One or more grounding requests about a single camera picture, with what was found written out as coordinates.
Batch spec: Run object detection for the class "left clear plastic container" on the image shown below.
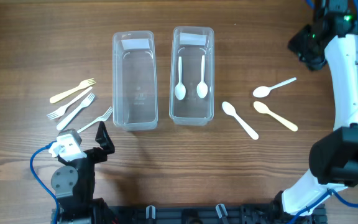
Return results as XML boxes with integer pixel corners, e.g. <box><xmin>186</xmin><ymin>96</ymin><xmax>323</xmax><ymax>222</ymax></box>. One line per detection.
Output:
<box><xmin>112</xmin><ymin>30</ymin><xmax>158</xmax><ymax>131</ymax></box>

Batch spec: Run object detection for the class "thick white plastic spoon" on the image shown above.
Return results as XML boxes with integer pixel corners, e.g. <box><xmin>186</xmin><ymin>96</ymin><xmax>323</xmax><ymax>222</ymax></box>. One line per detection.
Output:
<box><xmin>222</xmin><ymin>101</ymin><xmax>259</xmax><ymax>140</ymax></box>

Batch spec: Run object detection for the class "yellow plastic spoon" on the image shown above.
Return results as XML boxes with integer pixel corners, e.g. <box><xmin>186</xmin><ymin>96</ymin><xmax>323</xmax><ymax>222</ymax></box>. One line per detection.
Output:
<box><xmin>253</xmin><ymin>101</ymin><xmax>298</xmax><ymax>132</ymax></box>

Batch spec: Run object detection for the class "thin white plastic fork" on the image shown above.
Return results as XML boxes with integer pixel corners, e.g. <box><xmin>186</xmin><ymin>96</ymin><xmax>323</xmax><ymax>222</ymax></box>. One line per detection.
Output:
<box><xmin>47</xmin><ymin>86</ymin><xmax>93</xmax><ymax>119</ymax></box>

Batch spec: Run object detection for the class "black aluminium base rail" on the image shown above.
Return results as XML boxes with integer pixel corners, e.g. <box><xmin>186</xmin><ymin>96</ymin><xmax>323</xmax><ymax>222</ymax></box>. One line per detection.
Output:
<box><xmin>51</xmin><ymin>202</ymin><xmax>326</xmax><ymax>224</ymax></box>

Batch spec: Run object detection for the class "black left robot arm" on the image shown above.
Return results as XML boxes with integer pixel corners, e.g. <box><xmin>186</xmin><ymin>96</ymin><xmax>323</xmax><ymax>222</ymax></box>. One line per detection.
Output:
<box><xmin>48</xmin><ymin>121</ymin><xmax>119</xmax><ymax>223</ymax></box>

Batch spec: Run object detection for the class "thin white spoon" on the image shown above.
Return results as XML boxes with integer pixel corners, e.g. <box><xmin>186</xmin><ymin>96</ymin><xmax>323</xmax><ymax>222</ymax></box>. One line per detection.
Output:
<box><xmin>252</xmin><ymin>77</ymin><xmax>296</xmax><ymax>98</ymax></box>
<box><xmin>175</xmin><ymin>57</ymin><xmax>186</xmax><ymax>100</ymax></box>
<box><xmin>196</xmin><ymin>55</ymin><xmax>208</xmax><ymax>98</ymax></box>

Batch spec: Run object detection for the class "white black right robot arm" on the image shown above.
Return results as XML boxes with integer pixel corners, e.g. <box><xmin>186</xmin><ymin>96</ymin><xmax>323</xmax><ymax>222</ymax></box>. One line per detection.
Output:
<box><xmin>269</xmin><ymin>0</ymin><xmax>358</xmax><ymax>223</ymax></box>

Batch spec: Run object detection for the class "clear white plastic fork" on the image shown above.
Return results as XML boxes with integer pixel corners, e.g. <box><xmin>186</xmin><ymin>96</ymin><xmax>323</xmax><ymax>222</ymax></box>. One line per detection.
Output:
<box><xmin>77</xmin><ymin>106</ymin><xmax>113</xmax><ymax>134</ymax></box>

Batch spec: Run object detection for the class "clear plastic container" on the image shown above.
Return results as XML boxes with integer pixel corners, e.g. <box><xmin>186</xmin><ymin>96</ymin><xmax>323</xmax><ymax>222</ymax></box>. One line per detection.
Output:
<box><xmin>112</xmin><ymin>30</ymin><xmax>158</xmax><ymax>131</ymax></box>
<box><xmin>169</xmin><ymin>26</ymin><xmax>214</xmax><ymax>126</ymax></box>

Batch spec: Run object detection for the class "right clear plastic container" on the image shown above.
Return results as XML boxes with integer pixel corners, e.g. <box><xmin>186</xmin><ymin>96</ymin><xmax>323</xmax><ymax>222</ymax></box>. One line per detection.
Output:
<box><xmin>169</xmin><ymin>26</ymin><xmax>214</xmax><ymax>126</ymax></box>

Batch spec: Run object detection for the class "left blue cable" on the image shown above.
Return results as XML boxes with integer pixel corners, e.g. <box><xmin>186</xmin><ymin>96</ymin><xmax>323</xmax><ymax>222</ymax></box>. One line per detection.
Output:
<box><xmin>29</xmin><ymin>140</ymin><xmax>58</xmax><ymax>224</ymax></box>

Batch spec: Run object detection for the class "thick white plastic fork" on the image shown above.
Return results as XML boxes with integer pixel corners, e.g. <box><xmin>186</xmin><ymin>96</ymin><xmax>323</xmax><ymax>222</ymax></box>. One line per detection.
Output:
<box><xmin>57</xmin><ymin>93</ymin><xmax>96</xmax><ymax>131</ymax></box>

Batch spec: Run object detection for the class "yellow plastic fork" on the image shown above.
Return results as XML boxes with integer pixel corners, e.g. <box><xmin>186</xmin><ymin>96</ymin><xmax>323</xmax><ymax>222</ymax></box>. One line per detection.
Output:
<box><xmin>49</xmin><ymin>78</ymin><xmax>96</xmax><ymax>104</ymax></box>

